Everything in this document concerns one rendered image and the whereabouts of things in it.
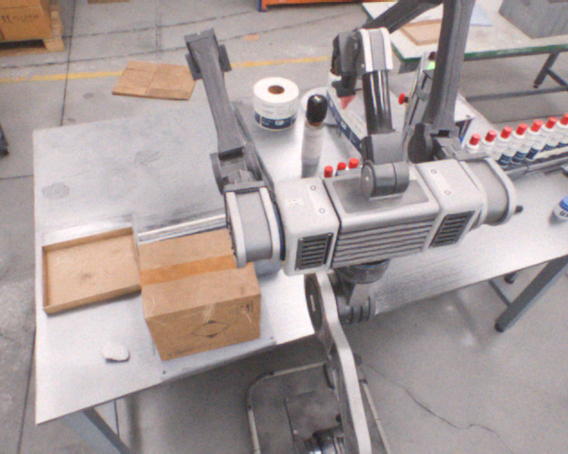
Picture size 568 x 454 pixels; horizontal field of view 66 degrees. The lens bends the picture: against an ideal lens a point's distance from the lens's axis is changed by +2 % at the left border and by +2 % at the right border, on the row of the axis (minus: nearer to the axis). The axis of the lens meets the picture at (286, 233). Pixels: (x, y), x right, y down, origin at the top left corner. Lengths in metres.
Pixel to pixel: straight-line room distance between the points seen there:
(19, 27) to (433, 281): 3.95
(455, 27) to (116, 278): 1.24
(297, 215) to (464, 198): 0.33
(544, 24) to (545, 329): 1.90
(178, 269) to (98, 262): 0.50
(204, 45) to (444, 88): 0.58
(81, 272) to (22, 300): 1.13
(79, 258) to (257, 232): 1.00
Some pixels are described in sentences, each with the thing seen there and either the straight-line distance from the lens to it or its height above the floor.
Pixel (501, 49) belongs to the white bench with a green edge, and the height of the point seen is 0.80.
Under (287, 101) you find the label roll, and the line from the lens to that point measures 1.96.
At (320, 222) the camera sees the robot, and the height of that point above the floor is 1.53.
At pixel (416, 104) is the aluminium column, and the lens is 1.35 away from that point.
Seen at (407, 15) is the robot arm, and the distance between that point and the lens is 1.32.
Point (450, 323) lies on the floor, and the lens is 2.60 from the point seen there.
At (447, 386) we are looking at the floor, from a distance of 2.43.
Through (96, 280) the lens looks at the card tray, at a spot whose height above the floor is 0.83.
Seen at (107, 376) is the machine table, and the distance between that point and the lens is 1.44.
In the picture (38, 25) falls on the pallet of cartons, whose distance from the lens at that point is 4.59.
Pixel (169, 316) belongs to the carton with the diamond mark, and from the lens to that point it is 1.16.
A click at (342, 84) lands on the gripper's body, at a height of 1.29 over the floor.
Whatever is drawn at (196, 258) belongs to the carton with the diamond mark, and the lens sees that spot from 1.23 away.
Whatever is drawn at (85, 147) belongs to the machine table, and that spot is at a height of 0.83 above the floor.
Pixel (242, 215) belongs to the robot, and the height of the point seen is 1.50.
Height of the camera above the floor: 2.10
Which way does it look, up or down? 51 degrees down
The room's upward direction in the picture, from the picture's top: 5 degrees clockwise
